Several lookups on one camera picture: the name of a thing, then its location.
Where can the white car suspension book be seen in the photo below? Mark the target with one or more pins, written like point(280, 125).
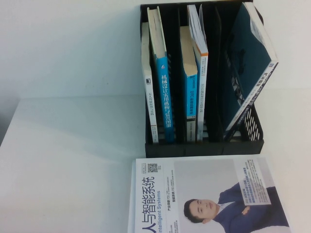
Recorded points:
point(250, 48)

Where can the thin white spine book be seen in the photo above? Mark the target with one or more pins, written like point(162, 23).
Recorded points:
point(151, 109)

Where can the thick blue spine book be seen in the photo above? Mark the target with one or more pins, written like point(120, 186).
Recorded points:
point(166, 97)

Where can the blue and grey spine book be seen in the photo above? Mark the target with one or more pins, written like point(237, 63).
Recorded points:
point(190, 97)

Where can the black perforated plastic book stand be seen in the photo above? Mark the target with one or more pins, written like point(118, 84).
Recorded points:
point(184, 149)

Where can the white book with orange band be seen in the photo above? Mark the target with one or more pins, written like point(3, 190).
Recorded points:
point(202, 97)

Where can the magazine with suited man cover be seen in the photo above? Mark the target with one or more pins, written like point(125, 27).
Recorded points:
point(194, 174)

